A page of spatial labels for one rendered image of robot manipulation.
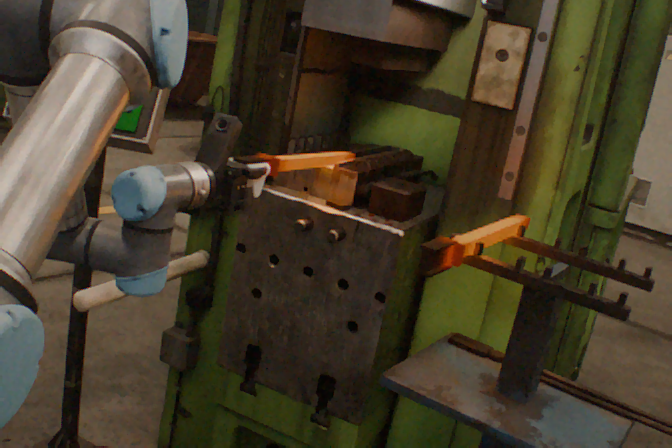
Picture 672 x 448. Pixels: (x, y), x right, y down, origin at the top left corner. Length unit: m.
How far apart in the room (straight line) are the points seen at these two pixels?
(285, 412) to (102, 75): 1.12
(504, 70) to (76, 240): 0.92
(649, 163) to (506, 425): 5.55
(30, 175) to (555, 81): 1.14
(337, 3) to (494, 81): 0.37
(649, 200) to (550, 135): 5.16
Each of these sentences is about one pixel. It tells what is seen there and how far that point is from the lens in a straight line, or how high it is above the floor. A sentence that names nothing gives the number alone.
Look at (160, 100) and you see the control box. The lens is 1.70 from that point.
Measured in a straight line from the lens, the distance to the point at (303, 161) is 1.45.
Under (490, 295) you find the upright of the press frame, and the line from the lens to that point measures 1.66.
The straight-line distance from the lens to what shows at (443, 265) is 1.14.
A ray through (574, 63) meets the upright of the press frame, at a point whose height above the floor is 1.31.
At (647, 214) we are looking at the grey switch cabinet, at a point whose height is 0.22.
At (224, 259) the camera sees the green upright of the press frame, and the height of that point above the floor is 0.64.
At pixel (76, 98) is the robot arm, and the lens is 0.74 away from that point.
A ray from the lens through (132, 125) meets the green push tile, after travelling 1.67.
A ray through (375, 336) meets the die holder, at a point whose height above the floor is 0.68.
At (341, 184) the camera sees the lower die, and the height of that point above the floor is 0.96.
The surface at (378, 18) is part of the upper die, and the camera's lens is 1.53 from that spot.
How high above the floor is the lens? 1.30
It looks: 13 degrees down
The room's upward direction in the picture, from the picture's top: 11 degrees clockwise
